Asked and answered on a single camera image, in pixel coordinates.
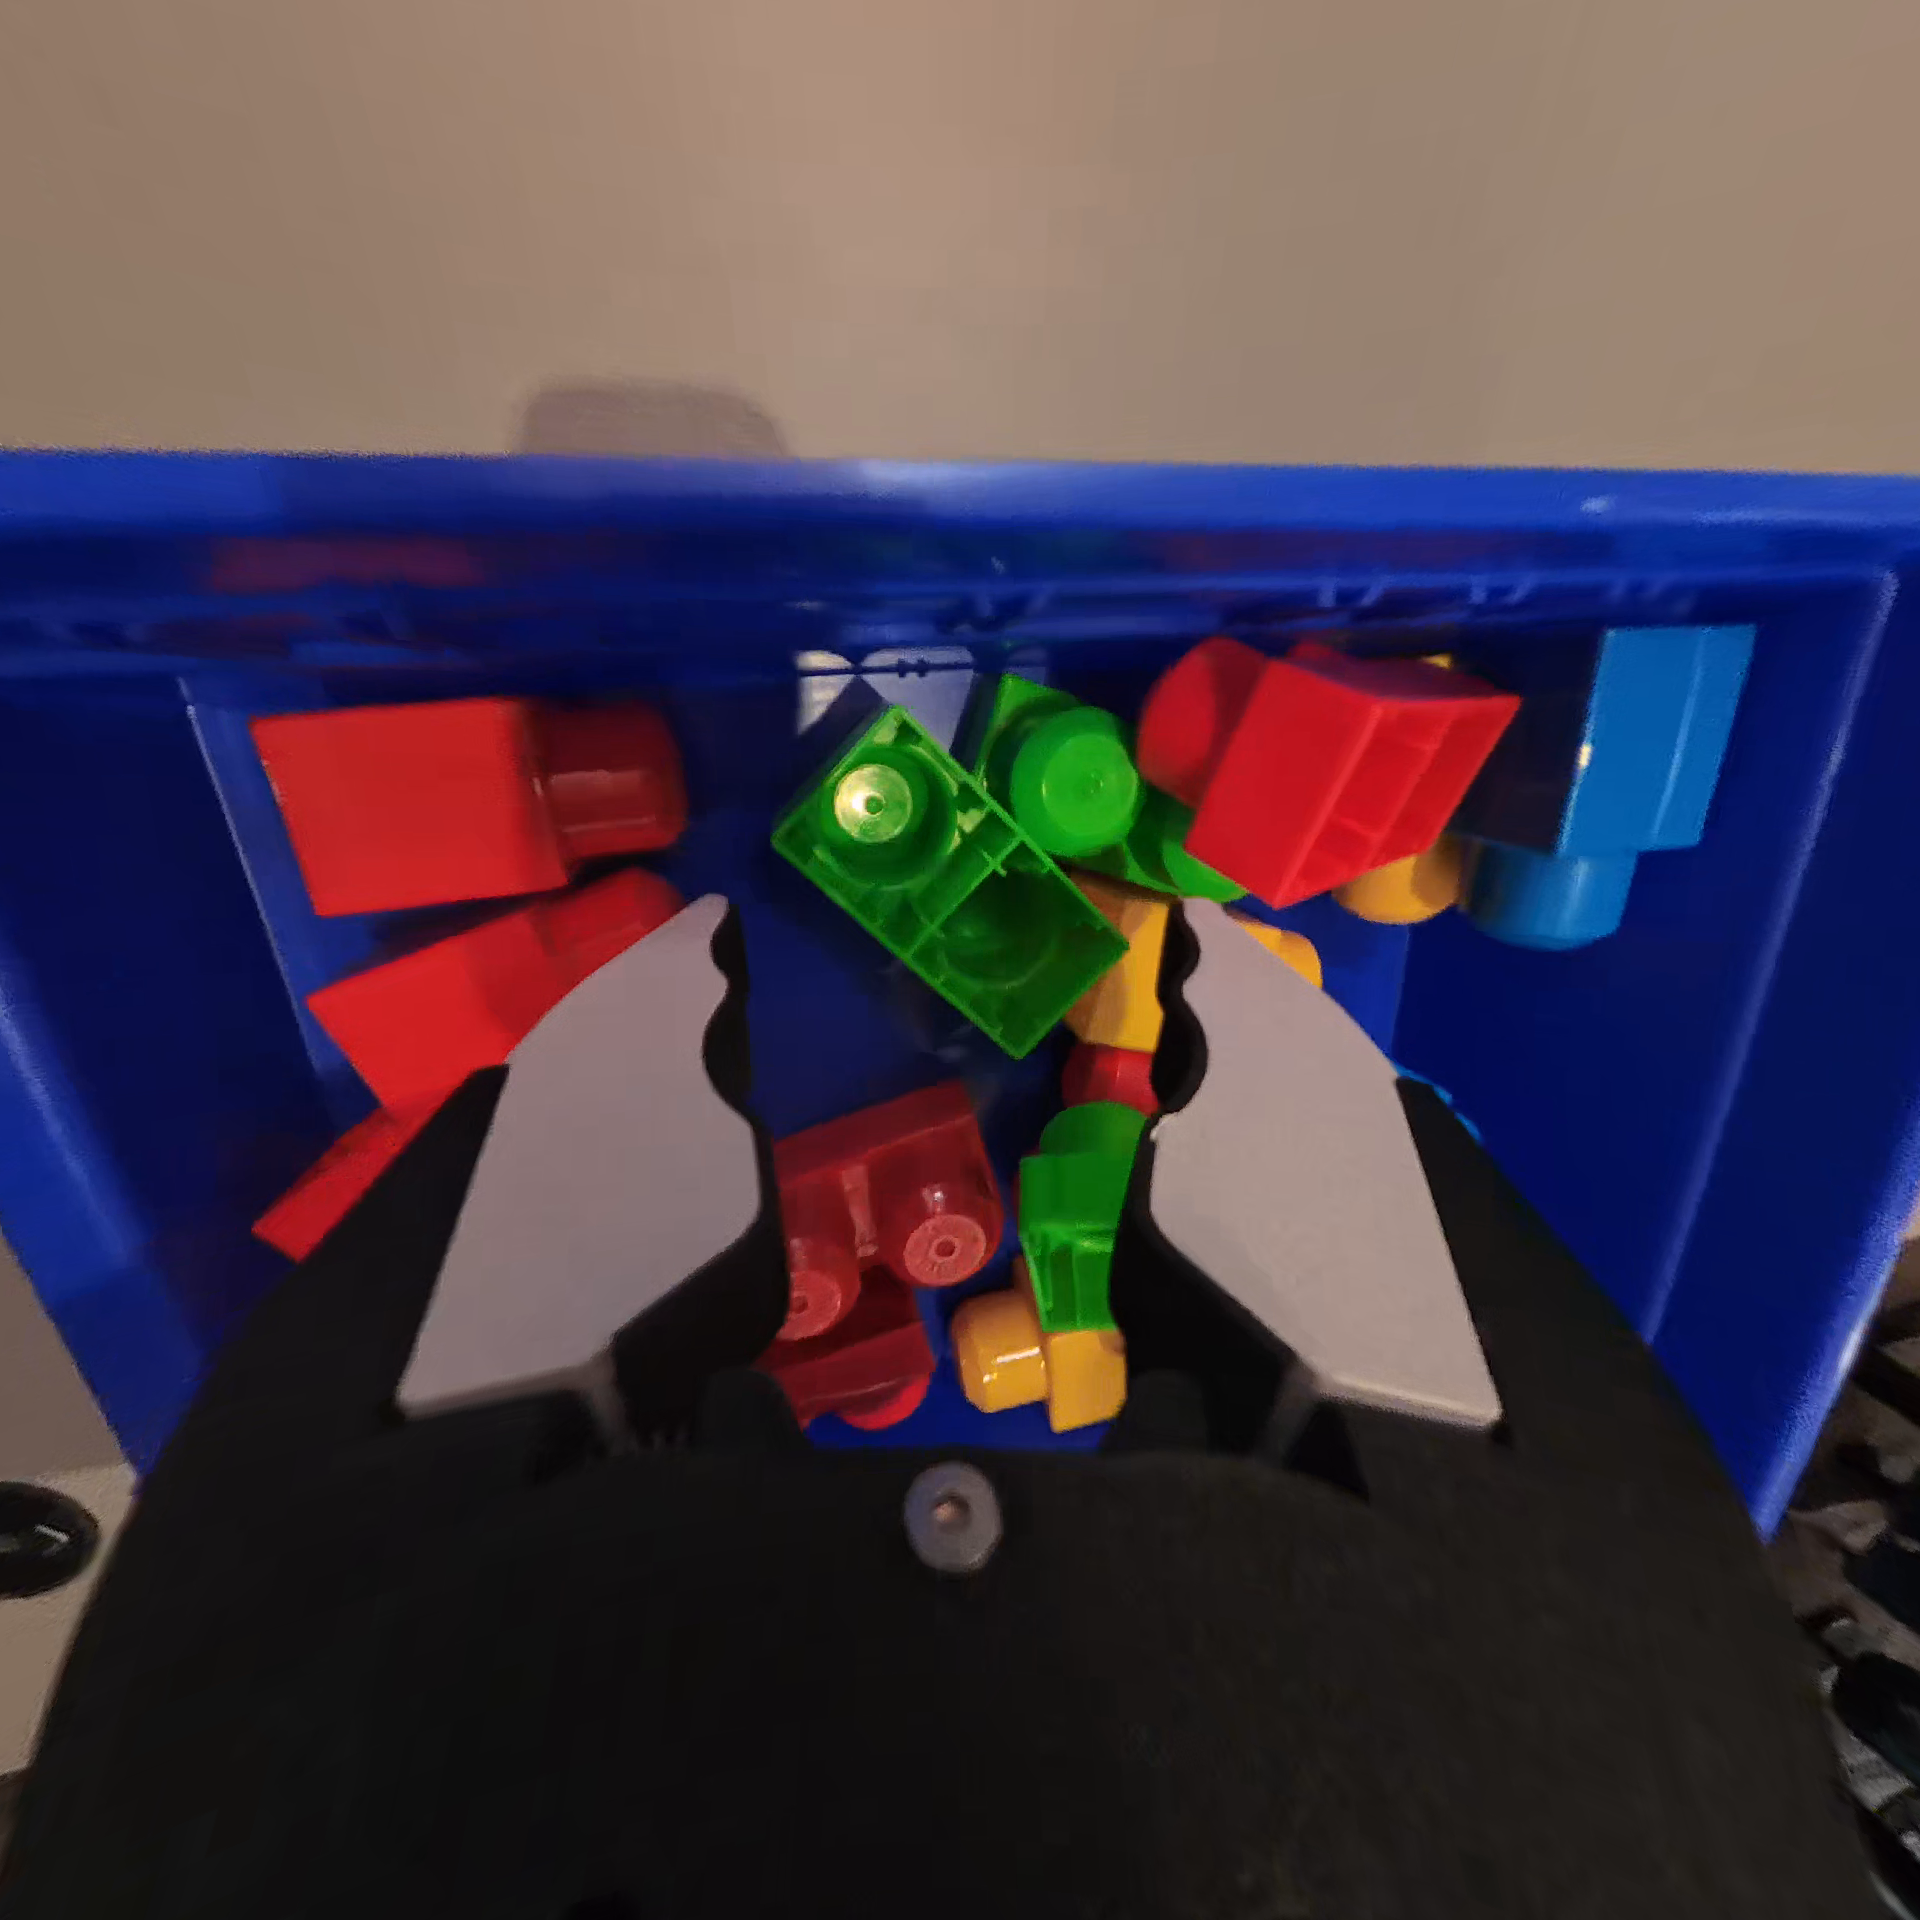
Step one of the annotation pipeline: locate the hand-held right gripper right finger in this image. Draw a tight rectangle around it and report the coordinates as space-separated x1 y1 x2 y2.
1110 900 1506 1449

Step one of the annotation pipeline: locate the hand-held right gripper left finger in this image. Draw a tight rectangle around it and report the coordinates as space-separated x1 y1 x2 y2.
394 896 791 1444

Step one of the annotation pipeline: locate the pile of colourful toy blocks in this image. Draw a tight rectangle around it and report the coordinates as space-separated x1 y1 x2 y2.
247 622 1757 1435

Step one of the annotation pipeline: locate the blue plastic bin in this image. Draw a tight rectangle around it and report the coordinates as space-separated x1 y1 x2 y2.
0 447 1920 1539

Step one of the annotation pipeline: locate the white mounting plate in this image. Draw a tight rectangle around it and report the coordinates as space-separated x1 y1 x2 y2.
0 1463 145 1788

